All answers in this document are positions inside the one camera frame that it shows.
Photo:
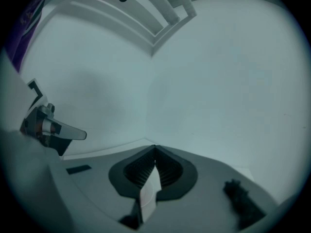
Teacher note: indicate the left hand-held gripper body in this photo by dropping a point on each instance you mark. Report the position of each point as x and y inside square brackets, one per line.
[36, 122]

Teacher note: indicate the person's purple shirt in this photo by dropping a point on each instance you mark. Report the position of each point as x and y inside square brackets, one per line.
[22, 40]

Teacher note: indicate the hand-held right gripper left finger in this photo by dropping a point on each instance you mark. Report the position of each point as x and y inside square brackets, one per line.
[97, 178]

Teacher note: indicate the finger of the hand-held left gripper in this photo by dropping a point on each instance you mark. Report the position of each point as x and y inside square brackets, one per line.
[74, 133]

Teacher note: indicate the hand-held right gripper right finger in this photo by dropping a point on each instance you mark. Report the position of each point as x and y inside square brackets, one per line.
[209, 183]

